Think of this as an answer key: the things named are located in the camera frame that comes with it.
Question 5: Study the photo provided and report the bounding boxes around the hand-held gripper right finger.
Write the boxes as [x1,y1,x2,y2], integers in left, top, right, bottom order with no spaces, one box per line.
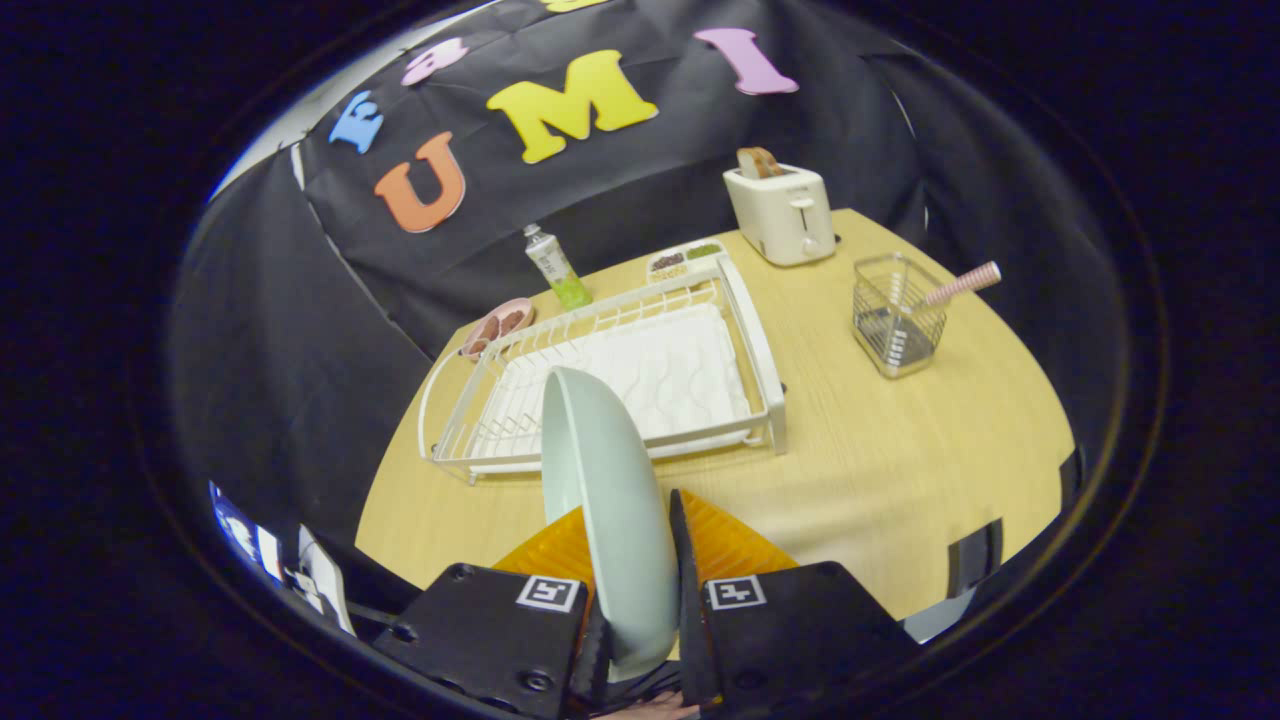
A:
[667,488,919,717]

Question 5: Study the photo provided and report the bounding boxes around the white and blue printed sheets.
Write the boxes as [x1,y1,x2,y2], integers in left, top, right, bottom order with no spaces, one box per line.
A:
[208,480,356,636]

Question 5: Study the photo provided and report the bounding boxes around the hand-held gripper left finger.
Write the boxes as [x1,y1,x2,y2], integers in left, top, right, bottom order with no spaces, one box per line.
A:
[372,505,613,720]

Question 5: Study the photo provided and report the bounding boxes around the white wire dish rack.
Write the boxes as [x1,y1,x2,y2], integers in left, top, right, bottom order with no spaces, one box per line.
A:
[418,252,789,486]

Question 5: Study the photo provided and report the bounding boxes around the metal wire basket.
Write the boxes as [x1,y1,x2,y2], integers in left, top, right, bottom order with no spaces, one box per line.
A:
[851,252,949,380]

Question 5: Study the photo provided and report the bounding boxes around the pink striped handle spoon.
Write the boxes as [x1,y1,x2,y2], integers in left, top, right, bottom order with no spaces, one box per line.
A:
[905,261,1002,316]

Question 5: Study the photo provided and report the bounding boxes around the green drink bottle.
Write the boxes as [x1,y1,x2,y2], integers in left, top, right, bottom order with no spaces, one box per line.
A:
[523,223,594,311]

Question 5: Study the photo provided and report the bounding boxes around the small pink plate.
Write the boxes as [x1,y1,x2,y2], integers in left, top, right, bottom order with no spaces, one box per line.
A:
[459,297,536,361]

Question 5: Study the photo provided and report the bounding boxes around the cream toaster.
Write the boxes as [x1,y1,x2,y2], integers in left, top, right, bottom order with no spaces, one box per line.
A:
[723,163,838,268]

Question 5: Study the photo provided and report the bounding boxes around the pale green plate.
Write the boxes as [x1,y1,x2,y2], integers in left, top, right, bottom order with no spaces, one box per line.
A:
[540,366,683,683]

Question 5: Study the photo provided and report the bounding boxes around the white compartment snack tray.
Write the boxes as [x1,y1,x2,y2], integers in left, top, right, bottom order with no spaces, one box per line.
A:
[645,240,728,284]

